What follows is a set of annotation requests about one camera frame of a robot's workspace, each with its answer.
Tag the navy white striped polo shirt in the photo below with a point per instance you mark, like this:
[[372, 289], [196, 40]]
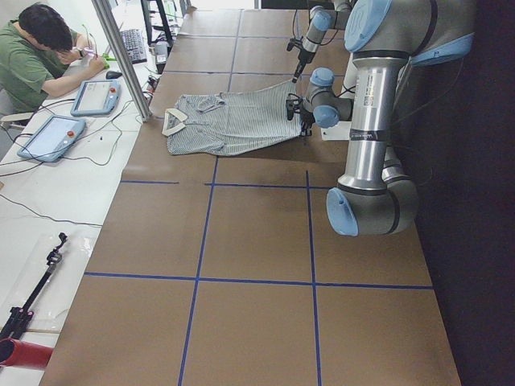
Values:
[[230, 123]]

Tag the lower blue teach pendant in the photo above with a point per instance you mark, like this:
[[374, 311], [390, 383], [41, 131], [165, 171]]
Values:
[[52, 139]]

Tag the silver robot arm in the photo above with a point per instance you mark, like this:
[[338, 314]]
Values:
[[321, 21], [374, 196]]

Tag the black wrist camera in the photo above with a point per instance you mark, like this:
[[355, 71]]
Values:
[[294, 43], [294, 105]]

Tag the blue teach pendant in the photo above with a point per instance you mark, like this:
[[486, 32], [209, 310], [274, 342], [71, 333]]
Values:
[[96, 98], [52, 139]]

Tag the black tripod selfie stick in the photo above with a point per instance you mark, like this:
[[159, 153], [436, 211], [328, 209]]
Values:
[[20, 316]]

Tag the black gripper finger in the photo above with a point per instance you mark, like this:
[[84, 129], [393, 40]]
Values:
[[298, 72], [306, 131]]

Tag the upper blue teach pendant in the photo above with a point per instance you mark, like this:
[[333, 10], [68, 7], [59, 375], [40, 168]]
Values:
[[96, 98]]

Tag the black computer mouse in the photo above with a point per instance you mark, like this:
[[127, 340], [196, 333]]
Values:
[[113, 75]]

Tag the red cylinder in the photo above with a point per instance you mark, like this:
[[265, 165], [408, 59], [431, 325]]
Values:
[[21, 354]]

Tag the black keyboard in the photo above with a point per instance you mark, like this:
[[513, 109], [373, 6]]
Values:
[[135, 45]]

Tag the aluminium frame post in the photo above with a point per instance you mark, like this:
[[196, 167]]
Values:
[[114, 38]]

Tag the person in green shirt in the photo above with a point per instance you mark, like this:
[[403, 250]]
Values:
[[36, 50]]

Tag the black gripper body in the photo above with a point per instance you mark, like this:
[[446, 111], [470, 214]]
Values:
[[306, 119], [301, 62]]

